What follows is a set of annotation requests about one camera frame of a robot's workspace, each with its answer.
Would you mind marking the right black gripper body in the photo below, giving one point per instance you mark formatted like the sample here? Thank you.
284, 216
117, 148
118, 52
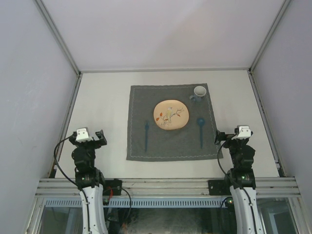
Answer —
233, 145

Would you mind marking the blue slotted cable duct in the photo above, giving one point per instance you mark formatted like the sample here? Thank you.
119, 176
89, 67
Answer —
141, 202

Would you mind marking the aluminium front rail frame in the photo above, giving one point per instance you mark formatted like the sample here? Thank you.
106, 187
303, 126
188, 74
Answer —
172, 187

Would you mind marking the blue plastic fork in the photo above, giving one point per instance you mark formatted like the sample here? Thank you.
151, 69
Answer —
146, 127

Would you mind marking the beige bird pattern plate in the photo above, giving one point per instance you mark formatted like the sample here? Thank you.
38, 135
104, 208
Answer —
171, 115

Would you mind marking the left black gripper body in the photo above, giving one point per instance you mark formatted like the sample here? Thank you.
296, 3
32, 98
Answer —
89, 146

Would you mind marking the white mug blue handle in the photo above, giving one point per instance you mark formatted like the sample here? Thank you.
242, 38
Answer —
199, 94

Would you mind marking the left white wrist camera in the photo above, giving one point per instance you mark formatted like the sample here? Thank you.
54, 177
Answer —
83, 135

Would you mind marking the blue plastic spoon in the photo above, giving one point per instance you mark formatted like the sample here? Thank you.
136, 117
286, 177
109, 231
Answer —
201, 122

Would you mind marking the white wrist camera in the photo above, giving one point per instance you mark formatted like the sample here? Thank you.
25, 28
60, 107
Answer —
83, 135
242, 132

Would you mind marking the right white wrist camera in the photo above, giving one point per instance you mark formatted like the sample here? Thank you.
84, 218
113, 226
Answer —
242, 132

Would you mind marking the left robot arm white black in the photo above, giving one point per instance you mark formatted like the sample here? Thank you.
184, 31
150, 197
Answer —
94, 191

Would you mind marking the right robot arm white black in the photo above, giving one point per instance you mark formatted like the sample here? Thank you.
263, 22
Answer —
239, 182

